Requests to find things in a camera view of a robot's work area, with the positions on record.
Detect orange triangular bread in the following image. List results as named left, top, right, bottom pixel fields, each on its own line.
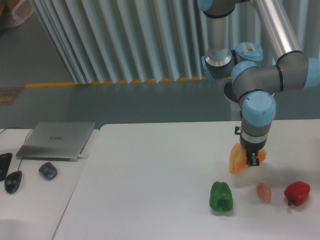
left=229, top=143, right=251, bottom=175

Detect green bell pepper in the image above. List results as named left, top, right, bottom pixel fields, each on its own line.
left=209, top=181, right=233, bottom=212

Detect brown egg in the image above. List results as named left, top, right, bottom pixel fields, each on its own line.
left=256, top=183, right=272, bottom=203

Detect dark earbuds case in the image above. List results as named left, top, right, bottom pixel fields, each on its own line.
left=38, top=162, right=58, bottom=181

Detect black computer mouse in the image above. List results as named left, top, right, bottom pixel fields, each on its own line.
left=4, top=170, right=23, bottom=194

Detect red bell pepper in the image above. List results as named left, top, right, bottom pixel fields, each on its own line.
left=284, top=181, right=311, bottom=207

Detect black keyboard edge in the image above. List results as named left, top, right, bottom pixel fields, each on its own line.
left=0, top=152, right=13, bottom=182

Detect black mouse cable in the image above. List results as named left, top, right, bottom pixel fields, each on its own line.
left=0, top=127, right=35, bottom=173

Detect white laptop cable plug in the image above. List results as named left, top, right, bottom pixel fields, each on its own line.
left=78, top=154, right=89, bottom=159

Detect white pleated curtain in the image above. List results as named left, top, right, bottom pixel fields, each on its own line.
left=32, top=0, right=320, bottom=92

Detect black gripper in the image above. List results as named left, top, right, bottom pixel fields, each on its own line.
left=239, top=136, right=267, bottom=166

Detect silver closed laptop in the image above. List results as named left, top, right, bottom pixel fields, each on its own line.
left=16, top=122, right=95, bottom=162

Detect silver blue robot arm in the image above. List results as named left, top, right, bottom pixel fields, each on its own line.
left=197, top=0, right=320, bottom=166

